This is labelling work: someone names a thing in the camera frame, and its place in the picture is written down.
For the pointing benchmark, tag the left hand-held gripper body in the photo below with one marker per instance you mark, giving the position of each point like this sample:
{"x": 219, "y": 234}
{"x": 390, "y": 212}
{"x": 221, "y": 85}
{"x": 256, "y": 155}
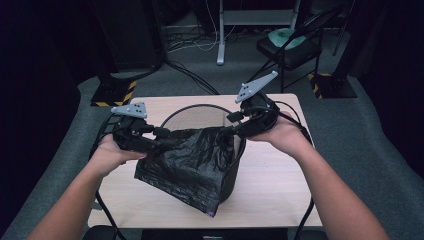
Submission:
{"x": 131, "y": 140}

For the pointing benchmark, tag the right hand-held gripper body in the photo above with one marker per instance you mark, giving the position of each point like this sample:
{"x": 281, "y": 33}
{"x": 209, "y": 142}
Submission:
{"x": 261, "y": 115}

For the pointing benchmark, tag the white metal desk frame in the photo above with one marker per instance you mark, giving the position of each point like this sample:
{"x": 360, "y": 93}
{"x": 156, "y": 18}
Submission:
{"x": 220, "y": 40}

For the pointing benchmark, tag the black flat panel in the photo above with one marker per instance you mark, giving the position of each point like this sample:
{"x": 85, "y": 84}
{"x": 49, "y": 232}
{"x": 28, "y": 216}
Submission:
{"x": 183, "y": 234}

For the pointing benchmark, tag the black cabinet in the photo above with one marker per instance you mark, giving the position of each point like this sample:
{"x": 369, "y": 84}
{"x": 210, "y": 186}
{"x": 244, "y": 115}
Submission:
{"x": 133, "y": 33}

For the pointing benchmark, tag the person's left hand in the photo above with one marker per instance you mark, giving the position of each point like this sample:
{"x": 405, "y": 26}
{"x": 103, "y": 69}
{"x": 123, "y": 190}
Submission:
{"x": 106, "y": 156}

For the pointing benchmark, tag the black folding chair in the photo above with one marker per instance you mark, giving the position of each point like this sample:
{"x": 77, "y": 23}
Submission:
{"x": 293, "y": 55}

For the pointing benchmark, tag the teal cushion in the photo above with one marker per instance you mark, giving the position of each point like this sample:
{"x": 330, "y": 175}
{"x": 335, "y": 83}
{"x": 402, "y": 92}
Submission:
{"x": 281, "y": 36}

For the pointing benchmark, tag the black plastic trash bag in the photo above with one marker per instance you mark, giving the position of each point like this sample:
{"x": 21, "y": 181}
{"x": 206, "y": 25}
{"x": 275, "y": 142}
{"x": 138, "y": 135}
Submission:
{"x": 186, "y": 163}

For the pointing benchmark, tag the person's right hand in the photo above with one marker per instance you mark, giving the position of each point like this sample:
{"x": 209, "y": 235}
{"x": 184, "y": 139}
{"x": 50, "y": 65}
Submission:
{"x": 290, "y": 135}

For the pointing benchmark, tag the black stand with striped base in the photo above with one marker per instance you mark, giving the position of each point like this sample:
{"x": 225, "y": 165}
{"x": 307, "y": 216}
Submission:
{"x": 111, "y": 91}
{"x": 333, "y": 86}

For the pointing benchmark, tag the black mesh trash can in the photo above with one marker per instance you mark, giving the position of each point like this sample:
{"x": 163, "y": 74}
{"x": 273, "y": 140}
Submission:
{"x": 200, "y": 119}

